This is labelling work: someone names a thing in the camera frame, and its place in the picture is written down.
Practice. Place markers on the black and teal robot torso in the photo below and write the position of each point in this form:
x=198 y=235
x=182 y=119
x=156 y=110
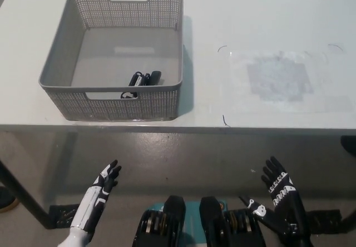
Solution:
x=172 y=219

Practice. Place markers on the grey perforated plastic basket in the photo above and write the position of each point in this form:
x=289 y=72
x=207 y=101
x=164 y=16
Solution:
x=111 y=108

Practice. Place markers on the dark shoe with tan sole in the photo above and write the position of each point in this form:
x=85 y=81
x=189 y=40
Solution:
x=6 y=201

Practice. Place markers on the white and black right hand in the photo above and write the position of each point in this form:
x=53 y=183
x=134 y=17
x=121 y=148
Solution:
x=286 y=202

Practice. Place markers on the white and black left hand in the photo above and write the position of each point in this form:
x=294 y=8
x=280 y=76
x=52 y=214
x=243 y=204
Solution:
x=89 y=205

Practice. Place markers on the black table leg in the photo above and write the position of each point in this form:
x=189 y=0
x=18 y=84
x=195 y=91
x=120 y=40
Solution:
x=27 y=197

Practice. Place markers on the black floor marker plate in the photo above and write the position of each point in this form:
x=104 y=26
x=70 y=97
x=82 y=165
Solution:
x=325 y=221
x=62 y=216

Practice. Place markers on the dark object on floor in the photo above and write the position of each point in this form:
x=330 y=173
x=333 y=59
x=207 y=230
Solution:
x=350 y=144

